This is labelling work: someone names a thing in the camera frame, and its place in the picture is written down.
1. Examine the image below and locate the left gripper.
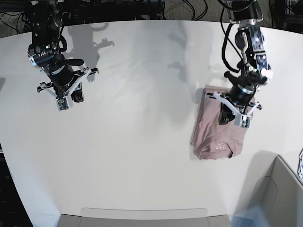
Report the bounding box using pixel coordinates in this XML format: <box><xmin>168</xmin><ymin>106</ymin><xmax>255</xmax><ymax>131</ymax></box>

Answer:
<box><xmin>218</xmin><ymin>84</ymin><xmax>257</xmax><ymax>125</ymax></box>

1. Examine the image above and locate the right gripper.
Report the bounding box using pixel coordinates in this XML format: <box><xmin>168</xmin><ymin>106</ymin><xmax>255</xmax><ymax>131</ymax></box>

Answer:
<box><xmin>46</xmin><ymin>65</ymin><xmax>84</xmax><ymax>103</ymax></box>

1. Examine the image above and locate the pink T-shirt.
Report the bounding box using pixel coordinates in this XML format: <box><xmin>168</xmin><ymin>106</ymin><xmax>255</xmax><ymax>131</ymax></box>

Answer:
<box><xmin>191</xmin><ymin>86</ymin><xmax>247</xmax><ymax>160</ymax></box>

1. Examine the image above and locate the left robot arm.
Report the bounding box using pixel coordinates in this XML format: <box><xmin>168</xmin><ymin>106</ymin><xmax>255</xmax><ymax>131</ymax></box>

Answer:
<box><xmin>214</xmin><ymin>0</ymin><xmax>273</xmax><ymax>129</ymax></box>

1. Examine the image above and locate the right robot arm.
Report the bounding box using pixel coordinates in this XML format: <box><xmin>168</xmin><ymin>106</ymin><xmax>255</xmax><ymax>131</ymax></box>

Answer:
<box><xmin>28</xmin><ymin>0</ymin><xmax>84</xmax><ymax>99</ymax></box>

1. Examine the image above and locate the grey bin right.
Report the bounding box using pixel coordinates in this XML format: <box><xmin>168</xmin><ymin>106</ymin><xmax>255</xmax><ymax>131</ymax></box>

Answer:
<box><xmin>249</xmin><ymin>156</ymin><xmax>303</xmax><ymax>227</ymax></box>

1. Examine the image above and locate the blue object corner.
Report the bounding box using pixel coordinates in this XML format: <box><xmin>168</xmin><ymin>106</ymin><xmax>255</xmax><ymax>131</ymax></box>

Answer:
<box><xmin>229</xmin><ymin>205</ymin><xmax>270</xmax><ymax>227</ymax></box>

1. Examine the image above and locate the grey tray front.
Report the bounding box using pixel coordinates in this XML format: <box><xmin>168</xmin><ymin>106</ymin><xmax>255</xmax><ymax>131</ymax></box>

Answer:
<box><xmin>57</xmin><ymin>208</ymin><xmax>231</xmax><ymax>227</ymax></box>

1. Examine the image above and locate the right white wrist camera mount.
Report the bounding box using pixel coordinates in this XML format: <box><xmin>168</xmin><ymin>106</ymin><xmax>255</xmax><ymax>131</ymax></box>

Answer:
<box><xmin>37</xmin><ymin>67</ymin><xmax>99</xmax><ymax>111</ymax></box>

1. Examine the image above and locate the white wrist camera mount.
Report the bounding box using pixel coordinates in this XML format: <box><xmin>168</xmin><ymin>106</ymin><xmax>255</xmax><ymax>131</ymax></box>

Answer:
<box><xmin>37</xmin><ymin>67</ymin><xmax>99</xmax><ymax>111</ymax></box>
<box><xmin>205</xmin><ymin>92</ymin><xmax>262</xmax><ymax>129</ymax></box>

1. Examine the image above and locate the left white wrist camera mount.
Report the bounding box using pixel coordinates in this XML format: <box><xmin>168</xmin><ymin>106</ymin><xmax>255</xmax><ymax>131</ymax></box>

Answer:
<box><xmin>205</xmin><ymin>92</ymin><xmax>262</xmax><ymax>129</ymax></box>

